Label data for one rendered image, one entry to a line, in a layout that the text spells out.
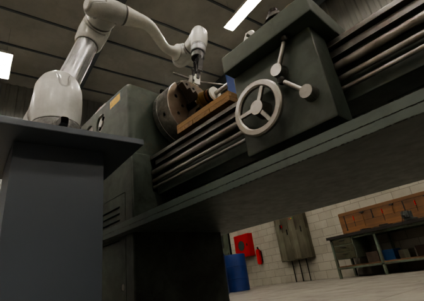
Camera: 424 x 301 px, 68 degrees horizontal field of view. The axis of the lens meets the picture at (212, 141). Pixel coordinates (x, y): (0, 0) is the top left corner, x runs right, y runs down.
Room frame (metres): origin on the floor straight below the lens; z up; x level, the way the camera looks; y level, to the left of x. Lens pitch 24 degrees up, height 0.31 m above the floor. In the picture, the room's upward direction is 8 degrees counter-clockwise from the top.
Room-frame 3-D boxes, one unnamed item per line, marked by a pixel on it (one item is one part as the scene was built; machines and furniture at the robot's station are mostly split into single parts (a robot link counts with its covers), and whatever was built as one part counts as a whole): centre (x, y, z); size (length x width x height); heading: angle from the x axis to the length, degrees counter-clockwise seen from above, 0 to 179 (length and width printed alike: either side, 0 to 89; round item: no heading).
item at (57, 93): (0.94, 0.53, 0.97); 0.18 x 0.16 x 0.22; 41
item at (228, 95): (1.16, -0.10, 0.89); 0.36 x 0.30 x 0.04; 136
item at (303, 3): (0.86, -0.35, 0.90); 0.53 x 0.30 x 0.06; 136
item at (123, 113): (1.62, 0.40, 1.06); 0.59 x 0.48 x 0.39; 46
